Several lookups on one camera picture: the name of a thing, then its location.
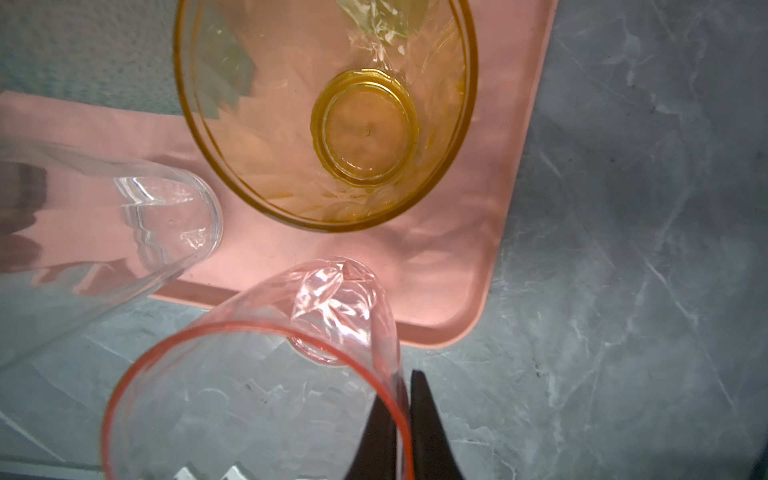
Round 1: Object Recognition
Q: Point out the short yellow glass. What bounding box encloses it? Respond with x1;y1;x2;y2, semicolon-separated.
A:
173;1;478;233

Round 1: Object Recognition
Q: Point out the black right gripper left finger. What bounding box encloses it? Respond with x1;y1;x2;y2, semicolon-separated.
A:
344;396;398;480

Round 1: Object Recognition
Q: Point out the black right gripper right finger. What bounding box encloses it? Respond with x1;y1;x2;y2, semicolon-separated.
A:
410;370;464;480

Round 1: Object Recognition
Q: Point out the short pink glass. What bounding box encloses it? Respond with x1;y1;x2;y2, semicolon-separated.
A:
101;257;414;479

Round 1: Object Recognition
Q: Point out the clear colourless glass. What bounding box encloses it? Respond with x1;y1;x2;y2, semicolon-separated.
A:
1;136;223;367

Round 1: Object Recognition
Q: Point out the pink plastic tray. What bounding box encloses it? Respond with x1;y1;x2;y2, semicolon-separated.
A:
1;1;557;348

